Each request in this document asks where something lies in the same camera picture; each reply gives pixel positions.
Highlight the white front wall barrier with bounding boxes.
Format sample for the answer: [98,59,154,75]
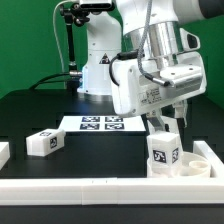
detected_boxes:
[0,178,224,205]

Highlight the black cables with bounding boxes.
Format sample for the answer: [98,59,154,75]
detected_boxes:
[29,70,83,90]

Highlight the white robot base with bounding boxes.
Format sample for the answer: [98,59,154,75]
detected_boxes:
[78,12,122,102]

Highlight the white left wall barrier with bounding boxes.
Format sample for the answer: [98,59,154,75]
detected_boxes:
[0,142,10,170]

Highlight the camera on mount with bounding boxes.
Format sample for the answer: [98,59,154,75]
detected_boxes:
[79,0,115,12]

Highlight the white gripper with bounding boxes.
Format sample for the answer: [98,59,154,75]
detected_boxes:
[110,29,207,134]

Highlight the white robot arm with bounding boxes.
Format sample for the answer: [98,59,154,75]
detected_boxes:
[109,0,224,133]

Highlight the white sheet with tags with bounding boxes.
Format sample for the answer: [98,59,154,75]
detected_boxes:
[59,116,145,132]

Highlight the white cable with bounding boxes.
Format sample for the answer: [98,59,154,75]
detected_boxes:
[52,0,81,74]

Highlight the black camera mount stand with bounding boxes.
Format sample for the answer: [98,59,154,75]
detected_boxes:
[59,3,90,87]

